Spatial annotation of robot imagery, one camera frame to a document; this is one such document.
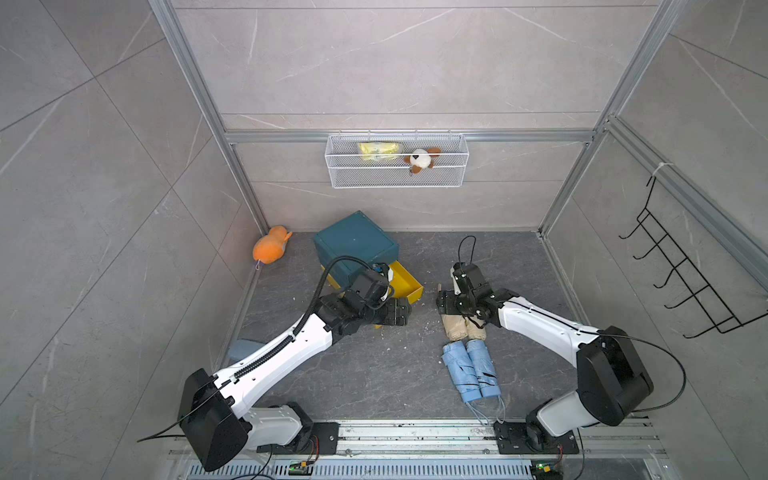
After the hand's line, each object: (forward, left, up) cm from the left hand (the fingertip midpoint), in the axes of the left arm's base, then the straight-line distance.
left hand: (402, 305), depth 76 cm
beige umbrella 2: (0, -22, -17) cm, 28 cm away
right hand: (+8, -15, -12) cm, 20 cm away
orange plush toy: (+34, +47, -14) cm, 59 cm away
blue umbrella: (-10, -16, -16) cm, 25 cm away
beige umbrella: (+1, -16, -16) cm, 23 cm away
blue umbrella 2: (-11, -22, -16) cm, 30 cm away
